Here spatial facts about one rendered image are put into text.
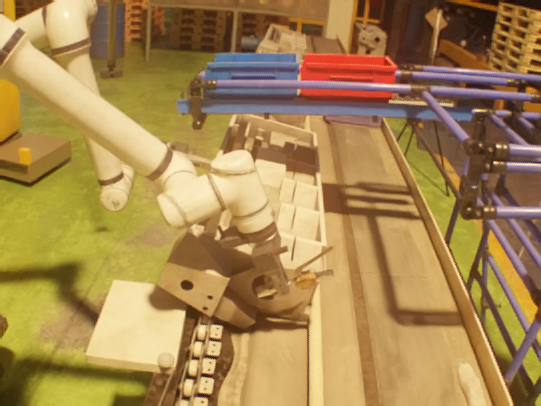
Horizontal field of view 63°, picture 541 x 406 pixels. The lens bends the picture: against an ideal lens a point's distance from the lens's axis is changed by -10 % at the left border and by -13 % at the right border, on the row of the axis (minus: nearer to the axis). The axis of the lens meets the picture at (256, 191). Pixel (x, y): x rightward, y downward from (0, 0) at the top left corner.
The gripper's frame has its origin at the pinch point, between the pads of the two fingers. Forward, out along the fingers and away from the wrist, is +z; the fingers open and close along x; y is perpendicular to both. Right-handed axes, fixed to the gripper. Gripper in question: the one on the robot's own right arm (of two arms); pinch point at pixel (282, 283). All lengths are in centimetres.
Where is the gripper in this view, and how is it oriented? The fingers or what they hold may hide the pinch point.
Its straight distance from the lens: 117.4
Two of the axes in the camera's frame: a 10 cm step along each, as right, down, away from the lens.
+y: 9.4, -2.8, -2.2
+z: 3.4, 8.5, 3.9
